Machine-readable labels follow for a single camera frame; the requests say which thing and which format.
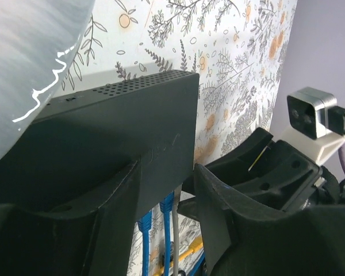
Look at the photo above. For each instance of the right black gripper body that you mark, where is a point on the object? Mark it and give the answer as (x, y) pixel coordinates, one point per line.
(328, 191)

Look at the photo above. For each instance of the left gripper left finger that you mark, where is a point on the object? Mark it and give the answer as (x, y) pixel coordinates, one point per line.
(90, 235)

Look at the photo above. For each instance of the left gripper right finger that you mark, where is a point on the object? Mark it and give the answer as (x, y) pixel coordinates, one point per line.
(244, 237)

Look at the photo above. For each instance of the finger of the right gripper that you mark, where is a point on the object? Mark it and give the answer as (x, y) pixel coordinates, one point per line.
(285, 181)
(233, 167)

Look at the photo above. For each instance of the black network switch box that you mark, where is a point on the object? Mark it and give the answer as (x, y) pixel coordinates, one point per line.
(80, 140)

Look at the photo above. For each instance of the floral table mat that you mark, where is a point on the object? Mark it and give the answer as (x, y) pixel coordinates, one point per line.
(237, 47)

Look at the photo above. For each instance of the white round bowl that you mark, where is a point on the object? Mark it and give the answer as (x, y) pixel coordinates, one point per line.
(38, 42)

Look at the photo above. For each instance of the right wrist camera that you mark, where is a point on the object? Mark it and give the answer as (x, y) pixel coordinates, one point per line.
(315, 113)

